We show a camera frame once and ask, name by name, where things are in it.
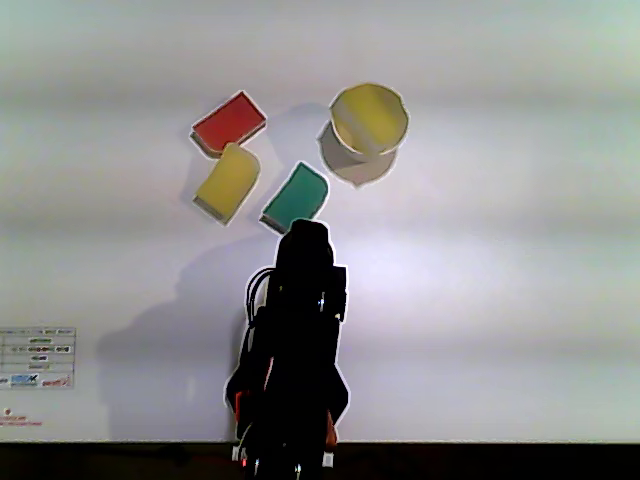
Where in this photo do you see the printed label sticker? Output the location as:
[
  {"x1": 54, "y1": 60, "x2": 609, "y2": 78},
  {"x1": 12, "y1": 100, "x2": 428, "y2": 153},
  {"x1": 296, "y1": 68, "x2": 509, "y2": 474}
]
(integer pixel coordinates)
[{"x1": 0, "y1": 326, "x2": 78, "y2": 391}]

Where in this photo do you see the yellow sponge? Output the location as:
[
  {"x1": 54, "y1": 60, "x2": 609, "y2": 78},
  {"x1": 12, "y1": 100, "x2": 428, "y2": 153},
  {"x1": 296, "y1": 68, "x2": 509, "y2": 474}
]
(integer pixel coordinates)
[
  {"x1": 192, "y1": 142, "x2": 262, "y2": 227},
  {"x1": 331, "y1": 84, "x2": 408, "y2": 154}
]

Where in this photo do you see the black and orange clamp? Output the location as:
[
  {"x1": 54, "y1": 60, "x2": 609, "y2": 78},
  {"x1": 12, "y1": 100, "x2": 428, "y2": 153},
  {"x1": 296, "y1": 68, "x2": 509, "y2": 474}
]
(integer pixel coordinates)
[{"x1": 232, "y1": 388, "x2": 254, "y2": 441}]

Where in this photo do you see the red sponge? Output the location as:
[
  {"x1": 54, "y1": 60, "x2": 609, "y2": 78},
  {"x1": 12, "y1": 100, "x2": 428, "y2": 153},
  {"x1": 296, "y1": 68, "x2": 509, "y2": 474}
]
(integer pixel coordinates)
[{"x1": 188, "y1": 89, "x2": 269, "y2": 160}]

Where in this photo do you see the white paper cup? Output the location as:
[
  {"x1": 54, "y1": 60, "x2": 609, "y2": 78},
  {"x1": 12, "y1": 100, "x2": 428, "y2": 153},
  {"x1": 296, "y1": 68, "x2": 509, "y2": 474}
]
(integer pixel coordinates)
[{"x1": 316, "y1": 82, "x2": 411, "y2": 190}]

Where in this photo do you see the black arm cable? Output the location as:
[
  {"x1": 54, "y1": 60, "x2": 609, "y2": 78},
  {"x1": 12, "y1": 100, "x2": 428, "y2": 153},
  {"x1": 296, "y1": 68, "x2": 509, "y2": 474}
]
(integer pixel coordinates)
[{"x1": 243, "y1": 266, "x2": 275, "y2": 329}]

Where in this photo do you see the green sponge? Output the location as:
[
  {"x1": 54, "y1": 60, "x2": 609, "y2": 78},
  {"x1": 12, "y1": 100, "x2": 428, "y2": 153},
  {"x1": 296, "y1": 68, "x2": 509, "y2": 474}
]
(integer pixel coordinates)
[{"x1": 258, "y1": 160, "x2": 331, "y2": 235}]

